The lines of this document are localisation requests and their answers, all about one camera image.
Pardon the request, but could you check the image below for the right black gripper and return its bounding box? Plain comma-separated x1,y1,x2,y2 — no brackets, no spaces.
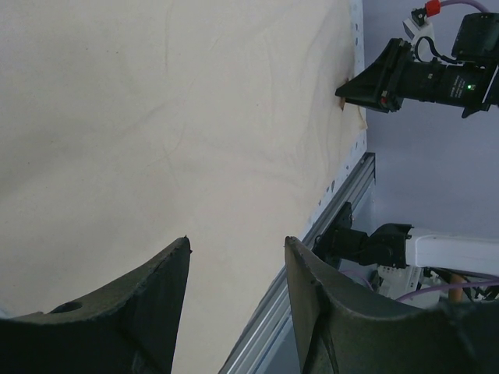
334,12,498,118

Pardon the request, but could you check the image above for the beige surgical drape cloth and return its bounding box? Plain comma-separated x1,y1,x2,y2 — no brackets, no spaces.
1,1,366,373

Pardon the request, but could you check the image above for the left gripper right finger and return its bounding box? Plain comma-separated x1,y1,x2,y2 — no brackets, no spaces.
283,235,499,374

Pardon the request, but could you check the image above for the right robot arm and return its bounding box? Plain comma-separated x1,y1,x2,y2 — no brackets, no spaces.
313,10,498,277

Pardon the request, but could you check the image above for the aluminium rail frame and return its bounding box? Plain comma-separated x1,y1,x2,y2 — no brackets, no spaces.
221,153,375,373

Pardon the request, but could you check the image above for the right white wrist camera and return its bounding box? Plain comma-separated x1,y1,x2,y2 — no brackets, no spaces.
402,0,441,42

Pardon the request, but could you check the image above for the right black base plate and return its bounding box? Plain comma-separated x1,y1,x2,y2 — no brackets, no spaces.
312,202,353,269

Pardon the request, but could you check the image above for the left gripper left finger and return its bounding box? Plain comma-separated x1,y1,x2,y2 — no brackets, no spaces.
1,237,191,373

